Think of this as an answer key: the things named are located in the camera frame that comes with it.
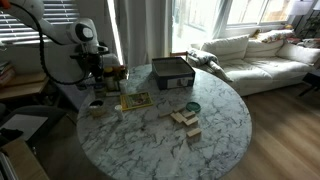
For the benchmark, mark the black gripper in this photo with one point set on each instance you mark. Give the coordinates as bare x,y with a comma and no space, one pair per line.
95,66

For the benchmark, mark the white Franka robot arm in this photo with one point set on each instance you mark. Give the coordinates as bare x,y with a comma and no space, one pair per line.
26,8

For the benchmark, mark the yellow lid jar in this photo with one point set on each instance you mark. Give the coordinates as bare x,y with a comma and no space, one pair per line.
108,70

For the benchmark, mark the green round lid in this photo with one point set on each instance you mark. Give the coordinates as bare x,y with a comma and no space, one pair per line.
193,106

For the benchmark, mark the red cap bottle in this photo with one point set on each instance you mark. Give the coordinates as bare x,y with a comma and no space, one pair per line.
122,69

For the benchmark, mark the white cap jar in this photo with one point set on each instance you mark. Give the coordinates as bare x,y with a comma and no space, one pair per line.
123,86

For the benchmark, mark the white jar with dark contents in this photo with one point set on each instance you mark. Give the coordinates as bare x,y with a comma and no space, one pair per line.
96,107

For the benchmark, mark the yellow picture book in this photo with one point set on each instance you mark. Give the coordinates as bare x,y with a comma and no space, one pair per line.
136,100

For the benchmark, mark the sheer white curtain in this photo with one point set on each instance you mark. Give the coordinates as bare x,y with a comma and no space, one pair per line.
143,30

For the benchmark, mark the white window blind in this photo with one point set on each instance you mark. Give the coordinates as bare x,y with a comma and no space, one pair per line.
50,20

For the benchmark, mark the wooden side desk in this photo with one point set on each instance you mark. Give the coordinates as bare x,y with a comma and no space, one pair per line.
23,85

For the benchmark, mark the grey armchair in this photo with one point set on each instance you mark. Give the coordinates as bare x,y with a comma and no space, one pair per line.
36,113

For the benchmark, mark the dark blue open box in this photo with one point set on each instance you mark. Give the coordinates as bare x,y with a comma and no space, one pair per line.
173,68

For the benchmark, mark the wooden chair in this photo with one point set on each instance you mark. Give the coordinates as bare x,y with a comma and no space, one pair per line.
178,53

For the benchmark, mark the wooden block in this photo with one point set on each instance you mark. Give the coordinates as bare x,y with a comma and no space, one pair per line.
194,132
165,113
189,114
178,117
191,121
179,108

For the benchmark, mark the stacked books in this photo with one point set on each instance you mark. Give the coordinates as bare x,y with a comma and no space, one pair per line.
5,71

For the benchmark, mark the cardboard box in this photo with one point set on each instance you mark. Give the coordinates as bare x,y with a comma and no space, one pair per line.
23,160

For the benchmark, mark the white sofa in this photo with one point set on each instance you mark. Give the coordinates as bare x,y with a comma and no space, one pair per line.
266,63

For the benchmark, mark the patterned sofa pillow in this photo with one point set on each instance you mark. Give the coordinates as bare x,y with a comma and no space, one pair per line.
275,35

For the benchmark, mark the white lamp shade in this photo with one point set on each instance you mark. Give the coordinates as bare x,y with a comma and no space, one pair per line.
298,8

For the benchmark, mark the black coffee table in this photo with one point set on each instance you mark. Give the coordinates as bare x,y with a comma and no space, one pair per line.
311,80

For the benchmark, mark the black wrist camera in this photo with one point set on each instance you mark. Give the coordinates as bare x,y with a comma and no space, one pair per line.
85,56

